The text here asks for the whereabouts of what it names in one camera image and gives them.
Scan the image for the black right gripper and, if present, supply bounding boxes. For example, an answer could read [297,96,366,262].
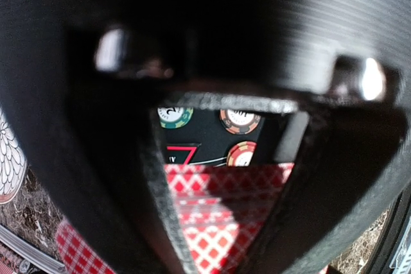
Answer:
[1,0,410,273]

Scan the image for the green chip mat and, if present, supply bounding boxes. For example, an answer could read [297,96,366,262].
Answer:
[157,107,193,129]

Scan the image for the black chip mat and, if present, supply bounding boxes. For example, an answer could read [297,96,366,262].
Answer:
[220,109,261,135]

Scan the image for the red chip mat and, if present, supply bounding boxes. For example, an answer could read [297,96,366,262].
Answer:
[227,141,256,167]

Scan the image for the red playing card deck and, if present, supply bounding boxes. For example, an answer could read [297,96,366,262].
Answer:
[54,163,296,274]

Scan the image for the triangular all in button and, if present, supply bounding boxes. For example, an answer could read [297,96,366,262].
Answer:
[166,142,201,165]

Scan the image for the patterned ceramic plate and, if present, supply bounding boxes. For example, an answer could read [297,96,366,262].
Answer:
[1,110,28,205]

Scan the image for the round black poker mat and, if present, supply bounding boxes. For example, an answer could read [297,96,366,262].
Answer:
[163,109,287,166]

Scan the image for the aluminium poker chip case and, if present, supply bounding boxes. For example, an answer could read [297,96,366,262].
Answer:
[1,226,67,274]

